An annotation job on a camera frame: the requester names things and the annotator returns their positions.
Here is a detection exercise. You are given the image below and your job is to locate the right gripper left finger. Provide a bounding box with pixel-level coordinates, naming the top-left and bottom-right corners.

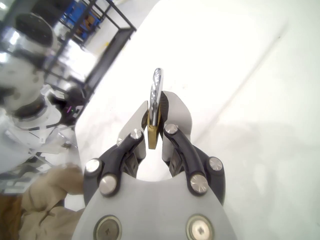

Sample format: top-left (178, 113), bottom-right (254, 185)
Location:
top-left (83, 101), bottom-right (150, 208)

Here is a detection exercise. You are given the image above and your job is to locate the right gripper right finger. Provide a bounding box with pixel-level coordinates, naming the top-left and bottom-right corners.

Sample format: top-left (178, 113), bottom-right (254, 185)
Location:
top-left (160, 91), bottom-right (226, 205)

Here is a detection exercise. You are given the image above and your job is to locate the brass padlock with silver shackle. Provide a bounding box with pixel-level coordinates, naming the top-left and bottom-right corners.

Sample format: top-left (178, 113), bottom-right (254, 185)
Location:
top-left (147, 68), bottom-right (165, 150)

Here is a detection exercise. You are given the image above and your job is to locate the robot body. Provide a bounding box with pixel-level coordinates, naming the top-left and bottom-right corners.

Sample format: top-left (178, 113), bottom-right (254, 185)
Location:
top-left (0, 12), bottom-right (83, 194)

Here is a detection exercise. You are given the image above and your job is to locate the black metal frame rack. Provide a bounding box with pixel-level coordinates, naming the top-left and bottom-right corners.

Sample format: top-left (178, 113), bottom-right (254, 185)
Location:
top-left (10, 0), bottom-right (137, 101)

